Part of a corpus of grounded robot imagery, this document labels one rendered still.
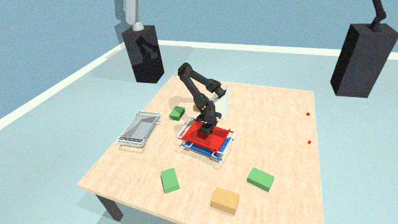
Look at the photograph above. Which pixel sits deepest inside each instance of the blue plastic tray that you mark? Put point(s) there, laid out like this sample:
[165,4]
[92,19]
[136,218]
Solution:
[207,151]

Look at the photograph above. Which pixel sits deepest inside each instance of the tan rectangular block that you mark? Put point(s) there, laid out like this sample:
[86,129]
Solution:
[225,200]

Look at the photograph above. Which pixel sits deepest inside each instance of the green rectangular block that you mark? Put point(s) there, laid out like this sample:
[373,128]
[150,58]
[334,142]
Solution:
[260,179]
[177,113]
[169,179]

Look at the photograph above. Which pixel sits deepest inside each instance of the tan open-top box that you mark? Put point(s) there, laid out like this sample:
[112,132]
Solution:
[195,108]

